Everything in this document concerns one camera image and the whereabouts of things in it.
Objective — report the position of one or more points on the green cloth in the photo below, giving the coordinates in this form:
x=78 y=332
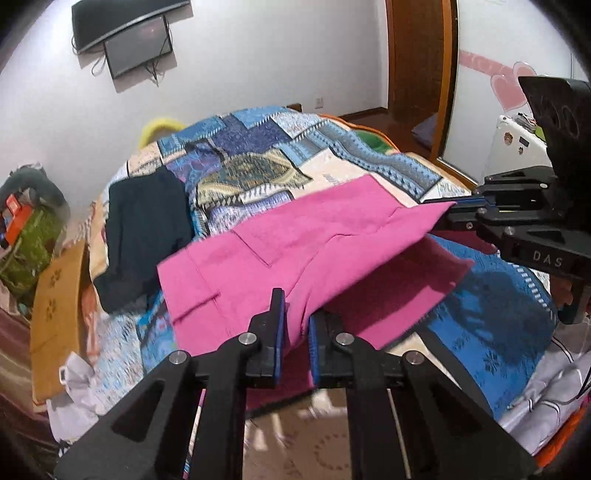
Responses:
x=376 y=141

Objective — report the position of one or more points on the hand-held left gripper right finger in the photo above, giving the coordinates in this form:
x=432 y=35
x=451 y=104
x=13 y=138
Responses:
x=314 y=350

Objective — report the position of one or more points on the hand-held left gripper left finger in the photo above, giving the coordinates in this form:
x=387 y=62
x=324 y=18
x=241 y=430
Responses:
x=278 y=337

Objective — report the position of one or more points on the grey striped bedsheet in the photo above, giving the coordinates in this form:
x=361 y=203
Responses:
x=554 y=392

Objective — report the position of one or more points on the orange box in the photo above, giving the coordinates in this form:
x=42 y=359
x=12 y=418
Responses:
x=16 y=217

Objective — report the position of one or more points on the pink heart wall sticker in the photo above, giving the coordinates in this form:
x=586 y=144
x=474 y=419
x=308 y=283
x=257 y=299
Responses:
x=503 y=83

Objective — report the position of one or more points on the yellow plush cushion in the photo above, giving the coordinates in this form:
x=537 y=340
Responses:
x=159 y=127

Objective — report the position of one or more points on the wooden door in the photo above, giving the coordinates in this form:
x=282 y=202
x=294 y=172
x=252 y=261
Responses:
x=418 y=60

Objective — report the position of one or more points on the beige patterned sheet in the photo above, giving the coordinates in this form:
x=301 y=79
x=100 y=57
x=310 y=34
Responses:
x=295 y=438

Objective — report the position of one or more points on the wall-mounted black television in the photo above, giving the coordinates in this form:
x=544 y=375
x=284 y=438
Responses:
x=111 y=21

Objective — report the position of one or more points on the orange paw-print mat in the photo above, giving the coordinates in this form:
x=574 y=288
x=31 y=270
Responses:
x=57 y=318

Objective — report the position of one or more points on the white appliance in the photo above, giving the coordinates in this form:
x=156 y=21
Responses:
x=512 y=150

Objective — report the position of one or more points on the blue patchwork blanket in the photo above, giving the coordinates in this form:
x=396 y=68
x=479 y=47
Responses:
x=489 y=318

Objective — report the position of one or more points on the dark navy garment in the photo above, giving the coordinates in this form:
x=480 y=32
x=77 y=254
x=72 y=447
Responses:
x=143 y=235

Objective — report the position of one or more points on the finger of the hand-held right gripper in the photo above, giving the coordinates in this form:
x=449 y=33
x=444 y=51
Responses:
x=461 y=201
x=475 y=233

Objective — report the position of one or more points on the white crumpled cloth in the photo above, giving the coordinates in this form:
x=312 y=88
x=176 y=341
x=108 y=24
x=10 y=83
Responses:
x=76 y=397

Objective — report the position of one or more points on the wall-mounted flat screen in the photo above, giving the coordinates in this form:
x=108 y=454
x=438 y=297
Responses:
x=138 y=48

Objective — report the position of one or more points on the pink pants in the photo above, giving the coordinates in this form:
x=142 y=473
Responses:
x=295 y=240

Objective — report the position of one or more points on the green printed bag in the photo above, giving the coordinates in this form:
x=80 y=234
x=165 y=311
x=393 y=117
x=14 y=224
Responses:
x=30 y=249

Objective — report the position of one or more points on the grey-blue cushion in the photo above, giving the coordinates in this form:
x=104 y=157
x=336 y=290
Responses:
x=427 y=129

